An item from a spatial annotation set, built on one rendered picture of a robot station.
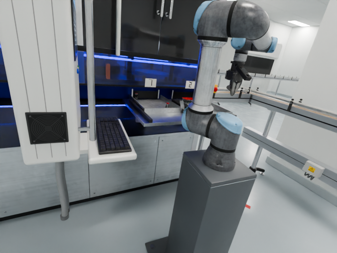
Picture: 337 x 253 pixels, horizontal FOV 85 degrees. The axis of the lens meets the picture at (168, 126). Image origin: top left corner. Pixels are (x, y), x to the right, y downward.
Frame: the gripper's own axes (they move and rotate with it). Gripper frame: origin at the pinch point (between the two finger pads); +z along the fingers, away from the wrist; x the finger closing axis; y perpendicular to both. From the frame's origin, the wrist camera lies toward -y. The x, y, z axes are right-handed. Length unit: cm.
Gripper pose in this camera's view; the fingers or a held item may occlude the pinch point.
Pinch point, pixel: (232, 94)
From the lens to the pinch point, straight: 127.4
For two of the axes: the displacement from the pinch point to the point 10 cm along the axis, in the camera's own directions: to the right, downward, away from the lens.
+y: -4.4, -3.9, 8.1
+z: -1.3, 9.2, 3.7
